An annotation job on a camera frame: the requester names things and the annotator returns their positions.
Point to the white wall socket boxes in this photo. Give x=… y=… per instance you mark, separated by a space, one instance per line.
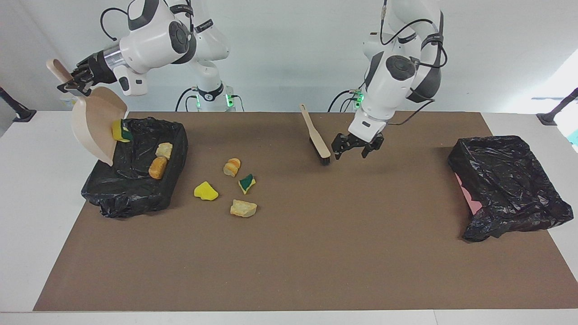
x=67 y=104

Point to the beige hand brush black bristles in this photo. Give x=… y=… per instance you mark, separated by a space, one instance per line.
x=318 y=140

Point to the beige plastic dustpan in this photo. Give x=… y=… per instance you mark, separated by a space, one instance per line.
x=92 y=122

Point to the torn orange crust bread piece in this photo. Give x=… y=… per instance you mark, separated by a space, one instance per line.
x=164 y=150

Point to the pale bread piece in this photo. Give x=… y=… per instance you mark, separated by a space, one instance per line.
x=243 y=208

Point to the orange striped croissant piece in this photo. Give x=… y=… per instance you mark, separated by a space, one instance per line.
x=231 y=167

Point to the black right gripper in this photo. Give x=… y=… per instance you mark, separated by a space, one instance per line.
x=101 y=67

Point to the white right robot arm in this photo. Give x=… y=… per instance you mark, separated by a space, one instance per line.
x=153 y=45

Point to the plain yellow sponge piece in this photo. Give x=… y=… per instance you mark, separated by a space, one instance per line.
x=205 y=192

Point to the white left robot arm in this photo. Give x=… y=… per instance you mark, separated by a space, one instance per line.
x=393 y=76

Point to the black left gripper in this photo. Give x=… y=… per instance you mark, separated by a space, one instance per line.
x=363 y=140

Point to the brown table mat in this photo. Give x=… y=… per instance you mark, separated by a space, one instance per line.
x=289 y=271

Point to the teal object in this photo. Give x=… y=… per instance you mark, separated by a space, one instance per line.
x=574 y=137

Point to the small green yellow sponge piece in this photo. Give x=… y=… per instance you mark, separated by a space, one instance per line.
x=246 y=183

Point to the black bag lined pink bin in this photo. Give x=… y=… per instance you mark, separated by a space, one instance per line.
x=505 y=180

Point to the large green yellow sponge piece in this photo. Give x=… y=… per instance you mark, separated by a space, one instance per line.
x=118 y=131

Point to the brown oval bread roll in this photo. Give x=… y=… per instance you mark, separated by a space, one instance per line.
x=158 y=168

